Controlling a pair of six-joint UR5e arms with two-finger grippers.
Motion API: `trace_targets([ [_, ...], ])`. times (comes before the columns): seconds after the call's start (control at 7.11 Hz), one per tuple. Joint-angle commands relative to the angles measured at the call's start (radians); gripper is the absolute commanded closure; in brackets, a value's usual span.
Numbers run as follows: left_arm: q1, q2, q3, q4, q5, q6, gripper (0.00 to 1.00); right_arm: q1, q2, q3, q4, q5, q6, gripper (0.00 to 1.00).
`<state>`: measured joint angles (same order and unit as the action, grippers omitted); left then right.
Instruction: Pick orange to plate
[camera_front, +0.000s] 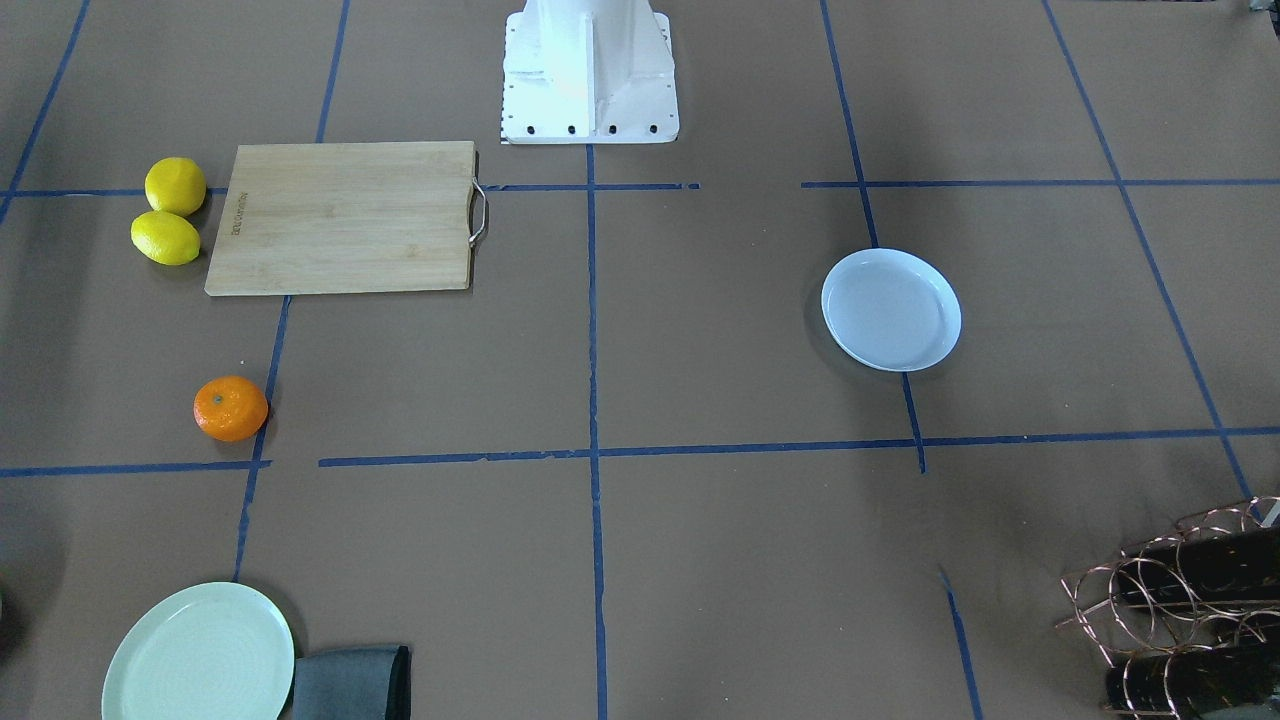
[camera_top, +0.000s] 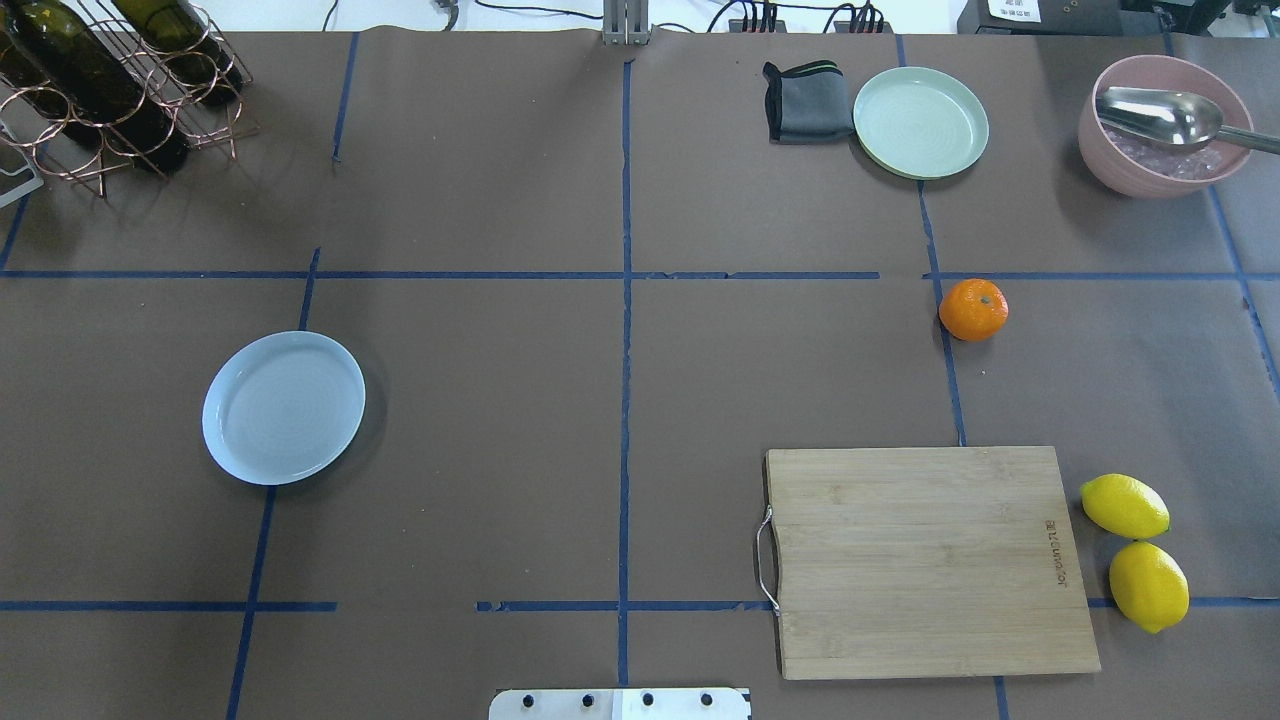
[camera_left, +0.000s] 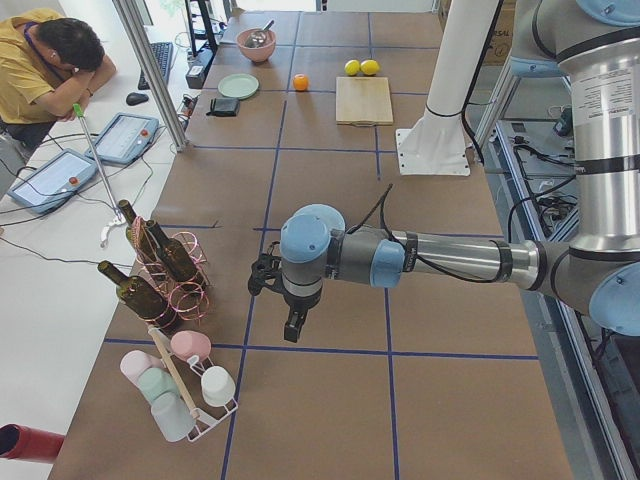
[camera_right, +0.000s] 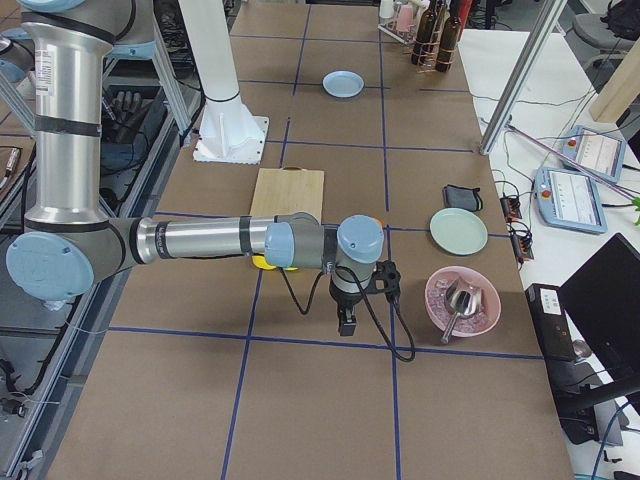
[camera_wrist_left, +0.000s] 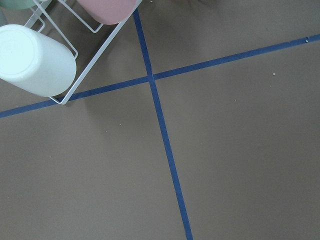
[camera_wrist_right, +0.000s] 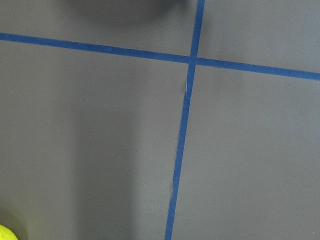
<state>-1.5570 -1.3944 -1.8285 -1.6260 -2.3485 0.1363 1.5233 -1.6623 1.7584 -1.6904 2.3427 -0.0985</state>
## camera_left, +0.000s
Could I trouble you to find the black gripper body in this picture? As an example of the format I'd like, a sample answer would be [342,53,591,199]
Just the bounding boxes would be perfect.
[282,275,322,313]

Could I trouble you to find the orange fruit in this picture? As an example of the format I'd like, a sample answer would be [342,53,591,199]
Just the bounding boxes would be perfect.
[292,74,310,92]

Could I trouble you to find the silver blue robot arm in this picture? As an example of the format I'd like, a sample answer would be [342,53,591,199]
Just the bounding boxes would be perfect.
[280,1,639,342]

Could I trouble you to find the green plate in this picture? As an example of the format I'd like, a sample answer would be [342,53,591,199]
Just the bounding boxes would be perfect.
[217,73,260,100]

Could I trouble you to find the white cup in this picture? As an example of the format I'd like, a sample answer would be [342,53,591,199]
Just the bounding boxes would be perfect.
[201,366,236,407]

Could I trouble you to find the pink cup top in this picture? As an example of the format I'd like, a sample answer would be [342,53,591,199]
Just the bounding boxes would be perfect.
[170,330,211,361]

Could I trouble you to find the dark wine bottle middle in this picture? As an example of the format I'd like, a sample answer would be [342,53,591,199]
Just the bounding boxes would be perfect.
[145,219,206,291]

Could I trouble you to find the dark wine bottle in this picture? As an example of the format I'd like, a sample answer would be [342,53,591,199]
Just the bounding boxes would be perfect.
[118,199,157,263]
[97,260,178,331]
[145,219,206,291]

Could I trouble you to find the dark wine bottle front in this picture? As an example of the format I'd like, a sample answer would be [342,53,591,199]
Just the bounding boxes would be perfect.
[97,260,178,331]

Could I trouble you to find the mint green cup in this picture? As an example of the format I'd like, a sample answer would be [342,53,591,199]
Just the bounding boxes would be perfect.
[137,367,178,404]

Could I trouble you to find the grey blue cup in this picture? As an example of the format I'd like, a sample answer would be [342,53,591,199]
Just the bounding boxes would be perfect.
[150,392,196,442]

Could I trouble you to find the pale pink cup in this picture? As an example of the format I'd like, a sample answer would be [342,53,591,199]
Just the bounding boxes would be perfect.
[120,350,165,387]

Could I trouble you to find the dark wine bottle back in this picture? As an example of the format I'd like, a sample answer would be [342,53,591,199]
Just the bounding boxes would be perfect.
[118,199,157,263]

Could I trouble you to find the dark folded cloth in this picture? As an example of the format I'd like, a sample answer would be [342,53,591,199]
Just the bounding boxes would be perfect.
[206,97,240,117]

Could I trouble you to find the bamboo cutting board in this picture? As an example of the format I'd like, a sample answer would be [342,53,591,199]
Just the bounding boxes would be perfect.
[336,76,394,125]

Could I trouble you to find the teach pendant far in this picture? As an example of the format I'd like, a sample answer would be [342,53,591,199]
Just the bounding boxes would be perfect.
[93,112,159,166]

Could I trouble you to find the teach pendant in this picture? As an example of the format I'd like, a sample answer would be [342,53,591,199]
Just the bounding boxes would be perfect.
[8,149,98,214]
[93,112,159,166]

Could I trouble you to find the yellow lemon near board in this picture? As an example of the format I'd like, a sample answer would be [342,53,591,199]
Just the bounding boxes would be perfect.
[344,59,361,77]

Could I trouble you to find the yellow lemon outer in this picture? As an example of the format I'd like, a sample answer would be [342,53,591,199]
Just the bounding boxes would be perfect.
[360,59,380,76]

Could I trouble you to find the pink bowl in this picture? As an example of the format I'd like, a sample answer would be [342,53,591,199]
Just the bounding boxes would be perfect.
[236,28,276,63]

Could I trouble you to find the black computer mouse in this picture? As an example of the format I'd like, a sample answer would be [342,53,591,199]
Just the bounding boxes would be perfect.
[125,92,149,106]

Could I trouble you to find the metal scoop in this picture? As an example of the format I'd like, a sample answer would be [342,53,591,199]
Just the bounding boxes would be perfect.
[244,19,275,48]

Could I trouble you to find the teach pendant near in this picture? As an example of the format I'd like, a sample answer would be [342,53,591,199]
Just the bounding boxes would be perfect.
[8,149,98,214]

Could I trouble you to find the black keyboard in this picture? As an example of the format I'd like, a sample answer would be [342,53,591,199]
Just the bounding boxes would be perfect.
[137,42,173,90]

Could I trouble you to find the red cylinder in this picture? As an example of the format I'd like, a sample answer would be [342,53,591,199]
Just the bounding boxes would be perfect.
[1,424,65,464]

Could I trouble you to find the person in yellow shirt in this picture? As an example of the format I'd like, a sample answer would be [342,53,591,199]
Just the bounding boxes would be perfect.
[1,8,116,157]

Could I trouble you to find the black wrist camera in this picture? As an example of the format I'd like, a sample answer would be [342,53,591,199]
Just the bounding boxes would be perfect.
[247,241,284,296]

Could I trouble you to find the copper wire bottle rack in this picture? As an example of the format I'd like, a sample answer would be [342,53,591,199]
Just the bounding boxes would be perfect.
[136,231,212,325]

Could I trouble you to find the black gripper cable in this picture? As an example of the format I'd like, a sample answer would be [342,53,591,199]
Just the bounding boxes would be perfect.
[344,183,506,285]

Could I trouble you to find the white wire cup rack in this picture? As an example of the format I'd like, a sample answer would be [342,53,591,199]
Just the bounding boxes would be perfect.
[148,328,238,443]

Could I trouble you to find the grabber stick green handle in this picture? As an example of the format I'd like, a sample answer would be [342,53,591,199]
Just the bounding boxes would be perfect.
[72,103,126,249]

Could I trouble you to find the white pole base plate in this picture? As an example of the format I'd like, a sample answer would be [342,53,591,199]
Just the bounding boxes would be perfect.
[395,111,470,176]

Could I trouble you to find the white camera pole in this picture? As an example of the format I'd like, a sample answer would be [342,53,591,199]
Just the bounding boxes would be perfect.
[425,0,502,120]

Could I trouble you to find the aluminium frame post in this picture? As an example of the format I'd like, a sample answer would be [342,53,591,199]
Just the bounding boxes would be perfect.
[112,0,188,152]

